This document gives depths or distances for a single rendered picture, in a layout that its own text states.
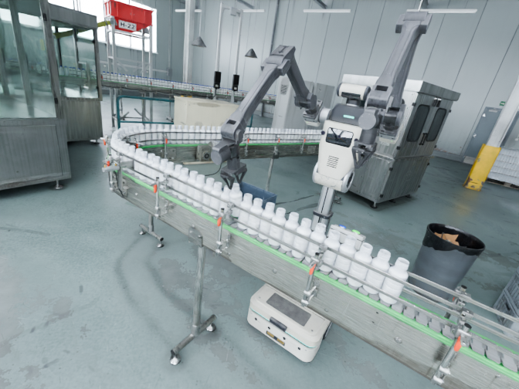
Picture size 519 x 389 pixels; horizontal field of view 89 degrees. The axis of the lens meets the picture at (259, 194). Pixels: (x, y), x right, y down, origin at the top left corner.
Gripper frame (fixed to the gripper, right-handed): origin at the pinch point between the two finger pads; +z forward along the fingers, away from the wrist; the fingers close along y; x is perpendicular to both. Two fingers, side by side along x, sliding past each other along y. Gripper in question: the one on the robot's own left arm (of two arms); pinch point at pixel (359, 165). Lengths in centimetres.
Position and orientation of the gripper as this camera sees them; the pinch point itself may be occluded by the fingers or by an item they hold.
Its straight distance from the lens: 111.5
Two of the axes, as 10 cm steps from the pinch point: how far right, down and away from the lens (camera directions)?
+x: -8.1, -3.4, 4.8
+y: 5.7, -2.4, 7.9
